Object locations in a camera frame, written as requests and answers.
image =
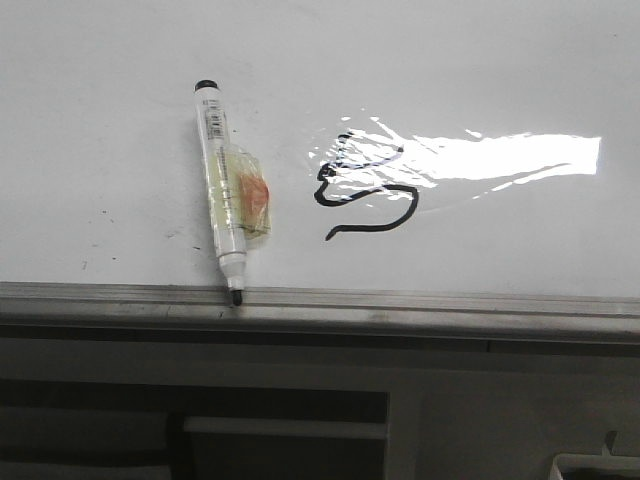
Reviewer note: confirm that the white marker with taped pad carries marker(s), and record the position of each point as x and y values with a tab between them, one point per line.
237	193

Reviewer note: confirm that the white shelf bar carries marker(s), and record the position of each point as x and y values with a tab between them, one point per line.
291	428

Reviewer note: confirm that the white whiteboard with metal frame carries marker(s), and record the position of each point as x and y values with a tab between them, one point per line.
449	168

